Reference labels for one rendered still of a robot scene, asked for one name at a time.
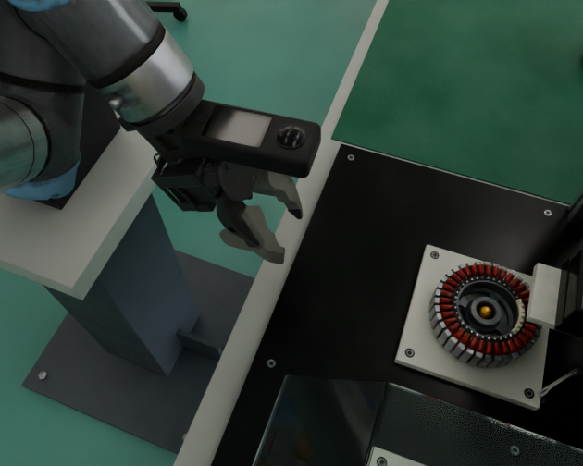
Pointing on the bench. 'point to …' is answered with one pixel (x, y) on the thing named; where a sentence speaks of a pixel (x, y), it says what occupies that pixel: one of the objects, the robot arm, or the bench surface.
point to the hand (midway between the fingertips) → (291, 233)
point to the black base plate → (453, 218)
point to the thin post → (561, 383)
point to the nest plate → (423, 293)
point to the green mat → (484, 91)
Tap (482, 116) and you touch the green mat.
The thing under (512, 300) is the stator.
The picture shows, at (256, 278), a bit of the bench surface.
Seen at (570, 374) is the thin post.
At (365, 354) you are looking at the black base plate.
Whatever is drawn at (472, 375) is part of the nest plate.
